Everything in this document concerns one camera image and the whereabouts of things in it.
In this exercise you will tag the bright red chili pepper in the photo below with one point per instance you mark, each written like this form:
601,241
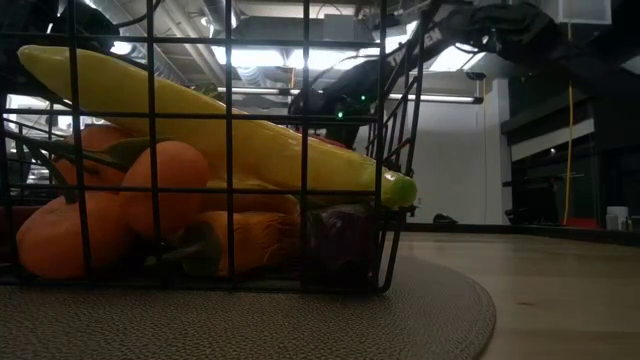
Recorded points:
330,142

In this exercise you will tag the yellow banana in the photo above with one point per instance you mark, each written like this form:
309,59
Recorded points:
270,150

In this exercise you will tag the purple eggplant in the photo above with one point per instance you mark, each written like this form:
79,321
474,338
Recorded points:
345,240

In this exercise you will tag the orange carrot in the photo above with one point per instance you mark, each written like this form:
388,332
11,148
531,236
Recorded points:
260,240

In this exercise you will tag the orange tangerine cluster with leaves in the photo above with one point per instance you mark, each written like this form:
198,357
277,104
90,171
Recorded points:
175,170

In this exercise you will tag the dark red long pepper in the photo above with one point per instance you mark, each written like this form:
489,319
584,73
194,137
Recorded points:
7,235

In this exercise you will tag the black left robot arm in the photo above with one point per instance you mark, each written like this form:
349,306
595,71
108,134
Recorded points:
85,25

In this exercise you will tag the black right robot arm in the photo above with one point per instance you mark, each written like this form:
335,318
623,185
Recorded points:
525,30

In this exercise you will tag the long fluorescent tube light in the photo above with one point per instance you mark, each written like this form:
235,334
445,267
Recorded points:
440,98

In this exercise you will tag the bright ceiling panel light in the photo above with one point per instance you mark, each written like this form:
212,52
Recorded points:
260,56

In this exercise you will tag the black shelf unit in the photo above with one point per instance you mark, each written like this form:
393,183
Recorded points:
540,195

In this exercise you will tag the round grey placemat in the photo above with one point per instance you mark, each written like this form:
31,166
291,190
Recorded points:
250,325

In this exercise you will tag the red flat object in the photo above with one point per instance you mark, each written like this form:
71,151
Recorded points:
582,222

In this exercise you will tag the white cylinder container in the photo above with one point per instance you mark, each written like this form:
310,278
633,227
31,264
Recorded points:
617,218

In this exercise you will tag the black dome camera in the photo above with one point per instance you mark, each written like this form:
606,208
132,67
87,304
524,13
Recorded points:
475,76

